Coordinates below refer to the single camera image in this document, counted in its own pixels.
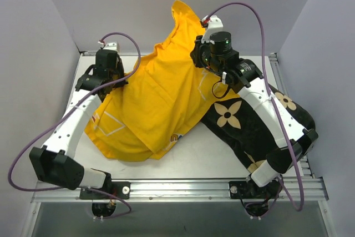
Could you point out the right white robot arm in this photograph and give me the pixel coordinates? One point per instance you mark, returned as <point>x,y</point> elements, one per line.
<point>292,127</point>

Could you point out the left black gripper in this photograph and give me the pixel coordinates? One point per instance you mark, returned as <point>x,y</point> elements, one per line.
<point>110,87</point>

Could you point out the yellow printed pillowcase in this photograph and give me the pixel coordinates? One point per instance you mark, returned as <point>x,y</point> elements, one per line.
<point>163,100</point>

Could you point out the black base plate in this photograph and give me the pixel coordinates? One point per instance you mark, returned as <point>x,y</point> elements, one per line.
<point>121,189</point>
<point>249,190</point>

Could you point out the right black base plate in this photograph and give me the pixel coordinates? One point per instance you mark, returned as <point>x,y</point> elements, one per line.
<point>249,190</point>

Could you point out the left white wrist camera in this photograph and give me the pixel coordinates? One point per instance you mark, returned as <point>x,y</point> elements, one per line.
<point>112,46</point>

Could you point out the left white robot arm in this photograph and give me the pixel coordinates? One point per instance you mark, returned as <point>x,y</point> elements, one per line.
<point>54,162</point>

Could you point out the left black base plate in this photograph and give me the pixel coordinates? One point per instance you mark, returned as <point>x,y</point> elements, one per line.
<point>121,189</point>

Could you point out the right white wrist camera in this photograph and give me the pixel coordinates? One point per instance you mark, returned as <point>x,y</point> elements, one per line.
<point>212,25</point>

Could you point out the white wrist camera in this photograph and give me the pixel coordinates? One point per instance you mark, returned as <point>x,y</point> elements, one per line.
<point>212,25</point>
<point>112,46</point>

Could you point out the black floral plush pillow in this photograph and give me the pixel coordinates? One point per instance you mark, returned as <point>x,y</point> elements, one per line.
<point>238,125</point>

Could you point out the aluminium front rail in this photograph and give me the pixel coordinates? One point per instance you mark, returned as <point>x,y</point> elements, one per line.
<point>155,190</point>

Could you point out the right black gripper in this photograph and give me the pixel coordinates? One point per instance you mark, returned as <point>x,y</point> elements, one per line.
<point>198,54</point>

